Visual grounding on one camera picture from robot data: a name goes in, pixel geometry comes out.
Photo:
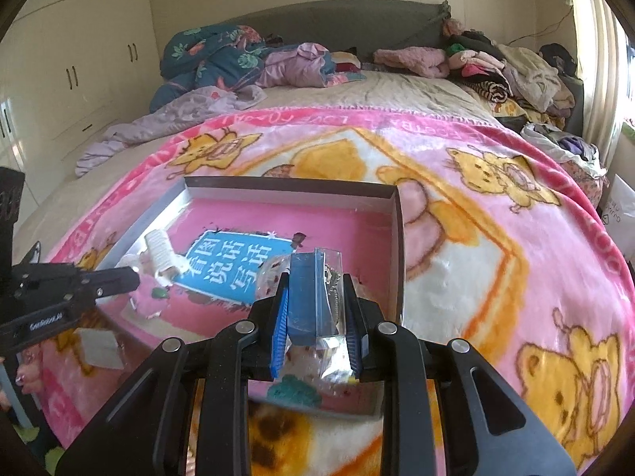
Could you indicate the white pearl hair claw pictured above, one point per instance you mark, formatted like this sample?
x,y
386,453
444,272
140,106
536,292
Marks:
x,y
158,253

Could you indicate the dark floral quilt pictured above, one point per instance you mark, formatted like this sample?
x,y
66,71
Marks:
x,y
213,64

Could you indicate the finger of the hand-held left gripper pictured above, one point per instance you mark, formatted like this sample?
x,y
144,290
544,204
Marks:
x,y
114,275
114,291

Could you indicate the clear jewelry packet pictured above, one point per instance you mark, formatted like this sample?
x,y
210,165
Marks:
x,y
305,297

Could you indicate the cream wardrobe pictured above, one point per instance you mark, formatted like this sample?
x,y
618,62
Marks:
x,y
74,59

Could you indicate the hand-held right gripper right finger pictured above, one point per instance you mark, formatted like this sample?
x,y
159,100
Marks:
x,y
353,342

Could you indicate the lilac crumpled sheet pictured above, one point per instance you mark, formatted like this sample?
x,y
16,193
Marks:
x,y
173,114

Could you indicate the lilac pink garment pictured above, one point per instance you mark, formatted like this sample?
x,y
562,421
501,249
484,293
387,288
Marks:
x,y
297,64

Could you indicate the white bag of clothes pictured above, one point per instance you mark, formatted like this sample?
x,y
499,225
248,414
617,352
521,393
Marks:
x,y
570,151

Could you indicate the pink printed blanket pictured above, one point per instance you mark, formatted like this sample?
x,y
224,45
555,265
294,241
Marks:
x,y
496,258

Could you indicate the cream curtain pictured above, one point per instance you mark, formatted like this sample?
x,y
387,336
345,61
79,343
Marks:
x,y
595,59

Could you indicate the grey cardboard box pink inside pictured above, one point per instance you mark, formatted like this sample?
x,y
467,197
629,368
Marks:
x,y
347,238

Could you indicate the white paper bag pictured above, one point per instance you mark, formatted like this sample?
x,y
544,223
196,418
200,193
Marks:
x,y
615,203

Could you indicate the pink fuzzy garment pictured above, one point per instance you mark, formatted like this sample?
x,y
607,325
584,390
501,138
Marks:
x,y
407,59

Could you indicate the pink pompom hair clip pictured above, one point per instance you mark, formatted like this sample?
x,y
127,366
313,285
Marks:
x,y
149,297

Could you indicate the beige bed sheet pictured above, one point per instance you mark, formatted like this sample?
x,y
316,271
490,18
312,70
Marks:
x,y
397,91

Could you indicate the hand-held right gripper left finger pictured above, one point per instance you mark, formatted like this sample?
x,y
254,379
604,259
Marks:
x,y
280,329

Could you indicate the clear packet with white card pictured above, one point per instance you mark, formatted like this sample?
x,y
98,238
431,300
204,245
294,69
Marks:
x,y
101,349

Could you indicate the polka dot bow hair clip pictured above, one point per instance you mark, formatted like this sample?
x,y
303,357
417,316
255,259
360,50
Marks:
x,y
270,277

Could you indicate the grey bed headboard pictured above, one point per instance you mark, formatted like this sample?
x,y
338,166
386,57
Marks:
x,y
347,25

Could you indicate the pile of mixed clothes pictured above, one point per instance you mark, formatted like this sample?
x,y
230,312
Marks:
x,y
521,74

